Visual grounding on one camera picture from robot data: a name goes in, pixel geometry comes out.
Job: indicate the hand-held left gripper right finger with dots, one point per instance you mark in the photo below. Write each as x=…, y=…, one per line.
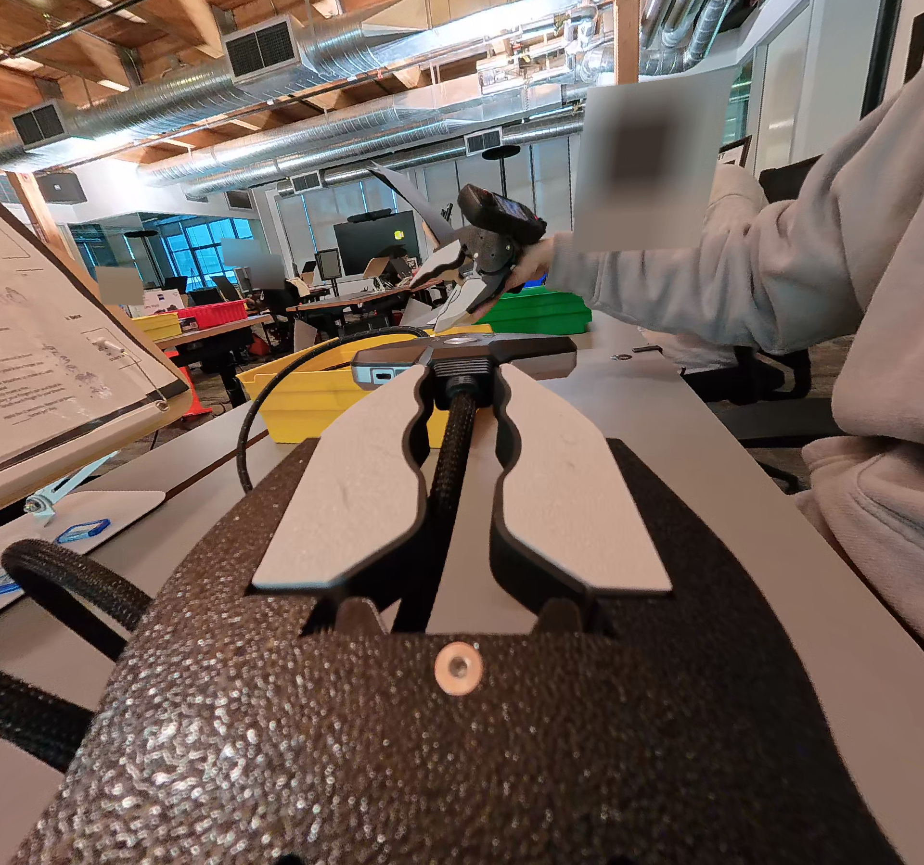
x=577, y=504

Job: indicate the grey pointed panel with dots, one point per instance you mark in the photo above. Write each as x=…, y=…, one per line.
x=411, y=197

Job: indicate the person's sweatshirt torso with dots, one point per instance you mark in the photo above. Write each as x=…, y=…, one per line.
x=866, y=504

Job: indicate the white air vent box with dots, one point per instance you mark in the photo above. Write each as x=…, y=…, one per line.
x=261, y=49
x=40, y=123

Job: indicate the black framed wall sign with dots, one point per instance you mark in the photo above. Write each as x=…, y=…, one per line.
x=888, y=13

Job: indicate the person's right forearm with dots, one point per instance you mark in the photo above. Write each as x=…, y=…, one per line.
x=686, y=280

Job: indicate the brown document stand with paper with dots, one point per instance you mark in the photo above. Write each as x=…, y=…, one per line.
x=50, y=345

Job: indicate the small yellow plastic bin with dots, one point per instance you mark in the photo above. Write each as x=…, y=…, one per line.
x=155, y=326

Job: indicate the green plastic bin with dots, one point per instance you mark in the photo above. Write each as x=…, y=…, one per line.
x=541, y=309

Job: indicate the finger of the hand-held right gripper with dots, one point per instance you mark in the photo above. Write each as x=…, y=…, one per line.
x=465, y=302
x=440, y=270

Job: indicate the large black screen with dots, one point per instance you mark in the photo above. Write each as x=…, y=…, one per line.
x=375, y=241

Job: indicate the wooden office desk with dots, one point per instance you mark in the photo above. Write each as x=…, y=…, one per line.
x=339, y=300
x=216, y=334

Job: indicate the black wall speaker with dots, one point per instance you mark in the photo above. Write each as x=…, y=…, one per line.
x=61, y=188

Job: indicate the small computer monitor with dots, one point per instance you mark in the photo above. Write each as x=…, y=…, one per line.
x=327, y=264

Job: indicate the silver spiral air duct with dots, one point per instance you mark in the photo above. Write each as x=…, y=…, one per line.
x=180, y=96
x=325, y=150

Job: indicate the blue clip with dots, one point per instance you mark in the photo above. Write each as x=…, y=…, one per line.
x=83, y=529

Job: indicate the grey usb hub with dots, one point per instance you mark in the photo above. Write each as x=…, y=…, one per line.
x=462, y=352

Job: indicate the black office chair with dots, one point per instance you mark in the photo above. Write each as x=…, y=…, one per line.
x=758, y=374

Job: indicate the white flat board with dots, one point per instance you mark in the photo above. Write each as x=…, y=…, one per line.
x=137, y=504

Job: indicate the orange traffic cone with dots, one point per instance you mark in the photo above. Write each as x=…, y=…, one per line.
x=195, y=403

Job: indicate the red plastic bin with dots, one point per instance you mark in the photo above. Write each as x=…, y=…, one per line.
x=213, y=313

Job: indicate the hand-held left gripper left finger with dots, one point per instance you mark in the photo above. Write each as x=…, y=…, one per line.
x=346, y=504

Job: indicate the person's right hand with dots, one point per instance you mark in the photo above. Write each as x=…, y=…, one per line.
x=534, y=262

